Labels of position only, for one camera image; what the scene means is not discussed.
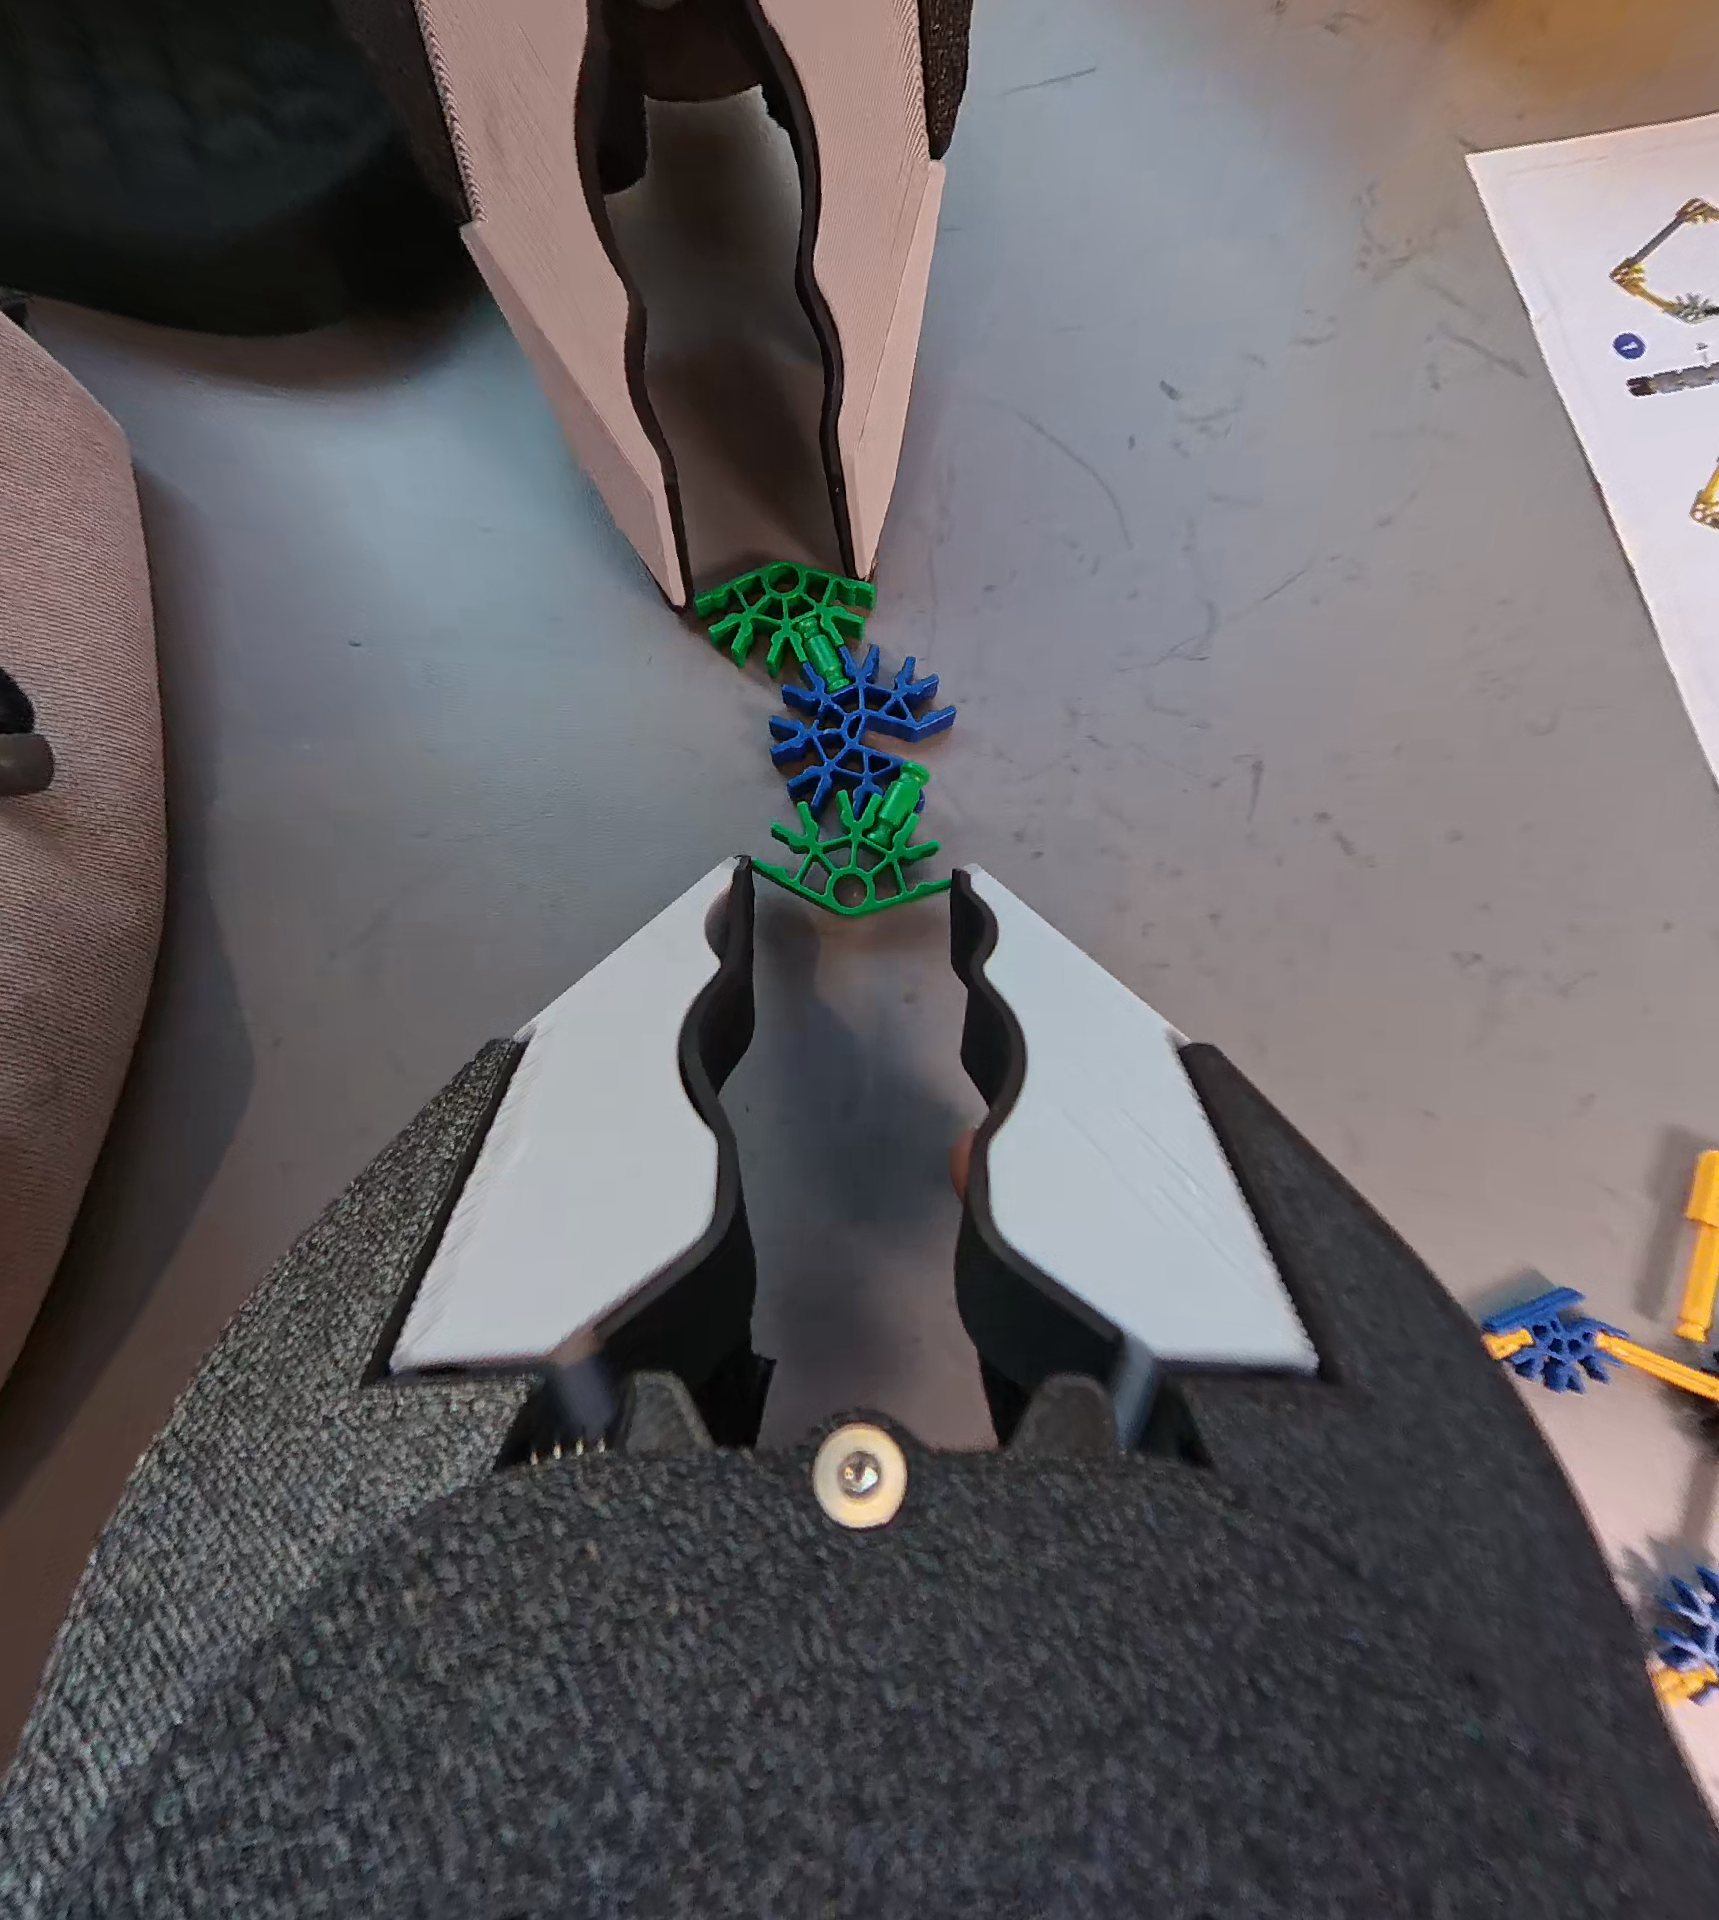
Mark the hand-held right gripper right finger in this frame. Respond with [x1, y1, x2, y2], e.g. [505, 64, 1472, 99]
[951, 864, 1321, 1373]

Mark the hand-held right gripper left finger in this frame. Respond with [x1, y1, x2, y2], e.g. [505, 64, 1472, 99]
[387, 856, 759, 1373]

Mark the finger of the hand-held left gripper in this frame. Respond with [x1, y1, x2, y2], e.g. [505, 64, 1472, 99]
[413, 0, 695, 610]
[743, 0, 947, 583]

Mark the blue snowflake toy connector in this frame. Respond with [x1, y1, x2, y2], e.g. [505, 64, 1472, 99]
[769, 643, 957, 820]

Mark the grey desk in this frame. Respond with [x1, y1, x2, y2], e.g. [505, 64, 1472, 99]
[0, 0, 1719, 1920]

